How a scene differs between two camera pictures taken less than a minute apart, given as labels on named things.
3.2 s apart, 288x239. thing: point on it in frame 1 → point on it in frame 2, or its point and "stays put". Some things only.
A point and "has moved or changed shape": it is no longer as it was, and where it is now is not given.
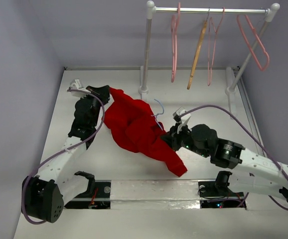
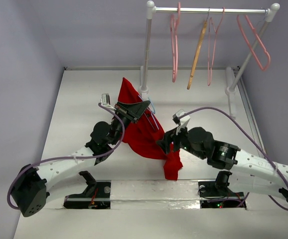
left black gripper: [101, 93] → [138, 108]
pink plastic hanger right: [258, 39] stays put
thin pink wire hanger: [216, 31] stays put
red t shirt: [134, 125] has moved or changed shape
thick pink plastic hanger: [174, 36] stays put
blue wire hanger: [155, 115] → [152, 114]
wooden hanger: [198, 51] stays put
